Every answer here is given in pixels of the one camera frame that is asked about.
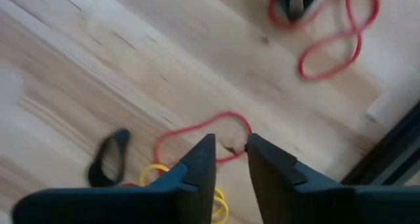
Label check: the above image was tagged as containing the yellow rubber band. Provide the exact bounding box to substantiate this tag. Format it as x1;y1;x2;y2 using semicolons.
139;164;230;224

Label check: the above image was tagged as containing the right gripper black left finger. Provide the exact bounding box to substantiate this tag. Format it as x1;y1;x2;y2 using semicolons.
11;133;217;224

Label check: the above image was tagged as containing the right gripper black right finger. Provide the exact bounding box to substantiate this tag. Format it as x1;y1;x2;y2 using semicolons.
245;133;420;224

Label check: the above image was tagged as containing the red rubber band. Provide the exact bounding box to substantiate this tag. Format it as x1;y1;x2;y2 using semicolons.
152;111;253;168
267;0;381;83

